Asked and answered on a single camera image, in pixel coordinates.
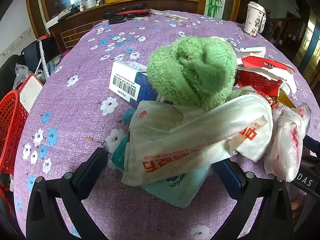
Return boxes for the crumpled white red plastic bag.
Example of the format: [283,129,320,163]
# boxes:
[264,102,312,182]

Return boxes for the white blue barcode box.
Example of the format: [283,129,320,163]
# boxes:
[109,61,160,103]

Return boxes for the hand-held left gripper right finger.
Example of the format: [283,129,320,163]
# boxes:
[212,159,293,240]

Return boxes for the purple floral tablecloth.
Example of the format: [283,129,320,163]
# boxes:
[12,11,315,240]

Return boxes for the green fuzzy cloth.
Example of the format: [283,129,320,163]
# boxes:
[147,36,237,110]

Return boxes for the white framed red box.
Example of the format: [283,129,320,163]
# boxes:
[12,74,44,113]

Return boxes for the teal wipes packet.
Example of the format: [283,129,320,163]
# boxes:
[111,135,210,208]

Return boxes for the orange packet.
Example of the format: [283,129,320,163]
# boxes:
[276,90,298,108]

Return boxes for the white paper scrap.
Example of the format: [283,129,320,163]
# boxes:
[239,46,266,57]

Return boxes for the black leather sofa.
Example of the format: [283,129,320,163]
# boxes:
[0,54,23,95]

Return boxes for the red plastic basket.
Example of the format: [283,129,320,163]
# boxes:
[0,89,29,174]

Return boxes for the wooden stair railing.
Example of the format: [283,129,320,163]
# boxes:
[269,11,304,53]

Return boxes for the white printed plastic bag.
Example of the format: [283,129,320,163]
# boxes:
[121,86,274,187]

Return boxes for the dark blue bag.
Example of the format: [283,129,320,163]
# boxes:
[21,40,54,68]

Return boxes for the torn red white carton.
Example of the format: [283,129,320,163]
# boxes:
[235,55,298,100]

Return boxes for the white slotted strip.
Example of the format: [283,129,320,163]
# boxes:
[37,40,48,78]

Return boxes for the white paper-wrapped sticks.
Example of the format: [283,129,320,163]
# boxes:
[150,9,190,20]

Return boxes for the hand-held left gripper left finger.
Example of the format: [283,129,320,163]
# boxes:
[26,147,109,240]

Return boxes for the clear plastic bag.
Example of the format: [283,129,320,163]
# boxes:
[14,64,32,88]

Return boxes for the white cartoon print cup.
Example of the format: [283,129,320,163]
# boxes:
[244,1,270,37]

